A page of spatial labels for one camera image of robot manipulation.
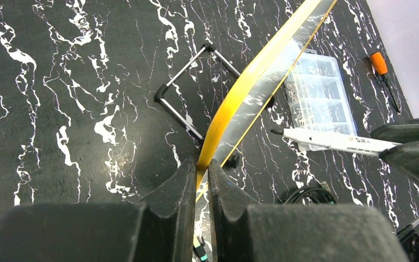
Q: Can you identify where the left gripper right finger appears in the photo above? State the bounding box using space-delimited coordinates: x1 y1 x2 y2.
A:
208 160 407 261

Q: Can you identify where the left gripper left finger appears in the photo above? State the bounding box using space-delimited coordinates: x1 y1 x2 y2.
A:
0 157 196 261

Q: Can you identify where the white whiteboard marker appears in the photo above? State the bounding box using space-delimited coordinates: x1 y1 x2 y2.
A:
271 128 400 157

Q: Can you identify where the yellow framed whiteboard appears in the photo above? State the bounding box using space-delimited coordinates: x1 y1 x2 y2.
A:
196 1 336 199

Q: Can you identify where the metal whiteboard stand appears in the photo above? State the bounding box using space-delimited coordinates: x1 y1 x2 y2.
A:
154 42 276 171

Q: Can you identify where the clear plastic screw box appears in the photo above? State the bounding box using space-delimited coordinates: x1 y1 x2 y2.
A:
282 49 357 136

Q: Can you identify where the black coiled cable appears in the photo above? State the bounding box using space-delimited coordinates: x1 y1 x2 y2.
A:
280 181 338 205

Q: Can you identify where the orange handled screwdriver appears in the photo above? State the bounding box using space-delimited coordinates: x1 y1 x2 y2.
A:
369 51 401 113

